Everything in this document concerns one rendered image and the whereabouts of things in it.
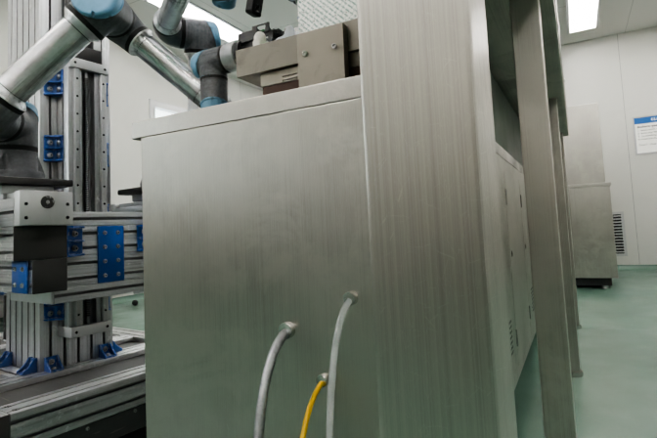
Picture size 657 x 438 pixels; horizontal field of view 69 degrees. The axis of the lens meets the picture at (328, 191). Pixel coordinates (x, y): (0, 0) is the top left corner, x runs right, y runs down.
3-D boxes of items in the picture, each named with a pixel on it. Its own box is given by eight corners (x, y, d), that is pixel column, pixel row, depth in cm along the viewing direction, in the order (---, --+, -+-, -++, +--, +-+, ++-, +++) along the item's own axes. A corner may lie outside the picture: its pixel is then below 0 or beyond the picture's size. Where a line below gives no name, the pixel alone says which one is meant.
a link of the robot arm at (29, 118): (47, 150, 145) (47, 107, 146) (21, 142, 132) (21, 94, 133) (6, 152, 144) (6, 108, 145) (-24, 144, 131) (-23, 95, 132)
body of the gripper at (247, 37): (270, 20, 119) (232, 31, 124) (271, 54, 118) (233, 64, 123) (286, 30, 125) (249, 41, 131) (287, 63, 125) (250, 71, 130)
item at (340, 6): (301, 75, 118) (298, 4, 120) (391, 56, 108) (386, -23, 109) (300, 75, 118) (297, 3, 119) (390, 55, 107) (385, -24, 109)
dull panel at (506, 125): (528, 178, 302) (525, 140, 303) (534, 177, 300) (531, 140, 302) (434, 103, 104) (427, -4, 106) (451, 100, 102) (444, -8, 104)
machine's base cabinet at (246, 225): (444, 318, 323) (435, 192, 330) (547, 323, 293) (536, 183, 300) (145, 543, 100) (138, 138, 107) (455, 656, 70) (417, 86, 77)
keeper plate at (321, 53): (304, 91, 94) (301, 37, 95) (349, 82, 90) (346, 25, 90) (297, 88, 92) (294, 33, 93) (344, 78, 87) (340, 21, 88)
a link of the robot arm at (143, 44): (100, 35, 148) (221, 136, 148) (84, 20, 137) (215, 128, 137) (125, 8, 149) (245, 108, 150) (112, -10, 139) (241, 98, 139)
